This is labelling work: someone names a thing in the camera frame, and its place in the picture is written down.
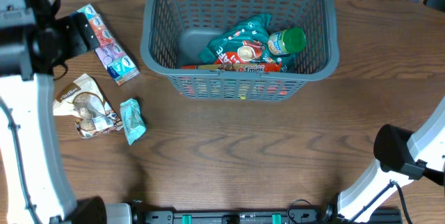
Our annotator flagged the Kleenex tissue pack strip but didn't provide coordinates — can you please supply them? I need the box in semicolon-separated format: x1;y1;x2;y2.
77;3;140;86

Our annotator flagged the green coffee bag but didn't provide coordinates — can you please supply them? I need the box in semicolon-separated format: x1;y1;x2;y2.
200;13;296;72

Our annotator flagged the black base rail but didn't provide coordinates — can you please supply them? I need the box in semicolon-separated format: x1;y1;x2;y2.
131;208;403;224

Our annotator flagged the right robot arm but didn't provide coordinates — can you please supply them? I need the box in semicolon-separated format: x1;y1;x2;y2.
330;101;444;223

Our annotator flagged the beige snack pouch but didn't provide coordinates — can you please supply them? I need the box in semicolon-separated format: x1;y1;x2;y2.
53;74;123;138

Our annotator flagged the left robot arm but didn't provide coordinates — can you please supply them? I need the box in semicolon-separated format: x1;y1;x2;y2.
1;0;132;223

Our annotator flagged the green lidded jar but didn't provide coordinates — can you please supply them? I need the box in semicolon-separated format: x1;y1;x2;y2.
267;27;307;56

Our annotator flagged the grey plastic basket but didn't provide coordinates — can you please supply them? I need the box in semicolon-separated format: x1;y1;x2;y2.
140;0;339;101

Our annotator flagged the orange spaghetti pack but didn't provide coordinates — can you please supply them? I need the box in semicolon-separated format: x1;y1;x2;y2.
182;63;282;72

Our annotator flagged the small teal packet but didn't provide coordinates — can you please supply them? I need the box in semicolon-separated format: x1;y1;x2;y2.
120;98;146;145

